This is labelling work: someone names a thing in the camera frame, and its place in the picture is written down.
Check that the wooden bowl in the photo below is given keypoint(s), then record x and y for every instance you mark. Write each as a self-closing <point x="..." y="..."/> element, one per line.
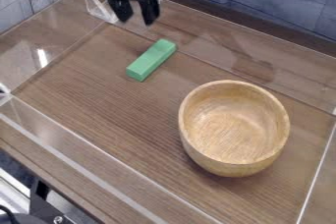
<point x="235" y="127"/>

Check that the clear acrylic corner bracket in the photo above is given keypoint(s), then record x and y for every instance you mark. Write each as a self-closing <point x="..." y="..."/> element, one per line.
<point x="101" y="10"/>

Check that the green stick block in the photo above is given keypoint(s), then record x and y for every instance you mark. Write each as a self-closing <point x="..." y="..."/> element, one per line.
<point x="151" y="59"/>

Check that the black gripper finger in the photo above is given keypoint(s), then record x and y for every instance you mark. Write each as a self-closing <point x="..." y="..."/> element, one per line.
<point x="149" y="8"/>
<point x="121" y="8"/>

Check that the black table frame bracket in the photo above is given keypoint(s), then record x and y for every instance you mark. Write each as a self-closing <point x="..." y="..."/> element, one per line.
<point x="35" y="205"/>

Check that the clear acrylic tray wall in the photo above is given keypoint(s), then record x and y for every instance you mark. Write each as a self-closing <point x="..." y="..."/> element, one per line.
<point x="97" y="133"/>

